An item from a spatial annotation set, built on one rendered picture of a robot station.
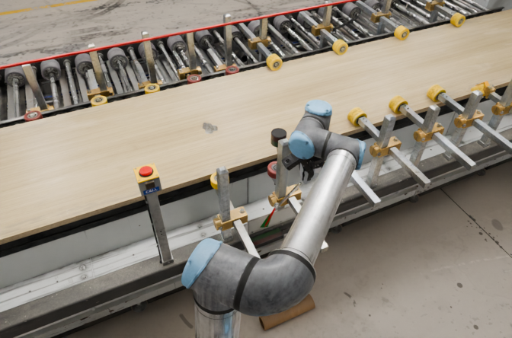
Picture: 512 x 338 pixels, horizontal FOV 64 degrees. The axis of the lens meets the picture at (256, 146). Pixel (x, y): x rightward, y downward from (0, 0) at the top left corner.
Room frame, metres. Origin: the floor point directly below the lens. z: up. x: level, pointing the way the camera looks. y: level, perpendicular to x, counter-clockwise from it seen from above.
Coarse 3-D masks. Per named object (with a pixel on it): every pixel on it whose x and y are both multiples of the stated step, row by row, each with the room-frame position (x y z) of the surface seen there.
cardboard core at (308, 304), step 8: (304, 304) 1.05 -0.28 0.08; (312, 304) 1.06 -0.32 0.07; (280, 312) 1.00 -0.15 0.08; (288, 312) 1.00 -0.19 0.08; (296, 312) 1.01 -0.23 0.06; (304, 312) 1.02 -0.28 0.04; (264, 320) 0.96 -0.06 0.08; (272, 320) 0.96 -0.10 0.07; (280, 320) 0.97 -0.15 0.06; (264, 328) 0.93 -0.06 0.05
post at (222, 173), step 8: (216, 168) 1.04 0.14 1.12; (224, 168) 1.03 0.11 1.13; (216, 176) 1.04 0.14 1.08; (224, 176) 1.02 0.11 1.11; (224, 184) 1.01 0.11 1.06; (224, 192) 1.01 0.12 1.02; (224, 200) 1.01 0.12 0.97; (224, 208) 1.01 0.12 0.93; (224, 216) 1.01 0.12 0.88; (224, 232) 1.01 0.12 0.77
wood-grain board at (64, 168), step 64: (320, 64) 2.13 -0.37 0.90; (384, 64) 2.14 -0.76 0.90; (448, 64) 2.16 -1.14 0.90; (64, 128) 1.50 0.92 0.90; (128, 128) 1.51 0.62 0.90; (192, 128) 1.52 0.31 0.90; (256, 128) 1.53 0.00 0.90; (0, 192) 1.10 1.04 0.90; (64, 192) 1.10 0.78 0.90; (128, 192) 1.11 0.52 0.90
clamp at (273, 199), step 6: (294, 186) 1.19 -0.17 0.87; (288, 192) 1.15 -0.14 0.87; (294, 192) 1.15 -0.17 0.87; (300, 192) 1.15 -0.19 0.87; (270, 198) 1.12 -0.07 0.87; (276, 198) 1.12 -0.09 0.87; (282, 198) 1.12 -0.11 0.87; (300, 198) 1.15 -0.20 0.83; (270, 204) 1.11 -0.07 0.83; (282, 204) 1.11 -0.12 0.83
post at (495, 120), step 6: (510, 84) 1.67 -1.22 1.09; (510, 90) 1.66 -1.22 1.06; (504, 96) 1.67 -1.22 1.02; (510, 96) 1.65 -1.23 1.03; (504, 102) 1.66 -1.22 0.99; (510, 102) 1.66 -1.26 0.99; (492, 120) 1.67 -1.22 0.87; (498, 120) 1.65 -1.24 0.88; (492, 126) 1.65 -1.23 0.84; (486, 138) 1.65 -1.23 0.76
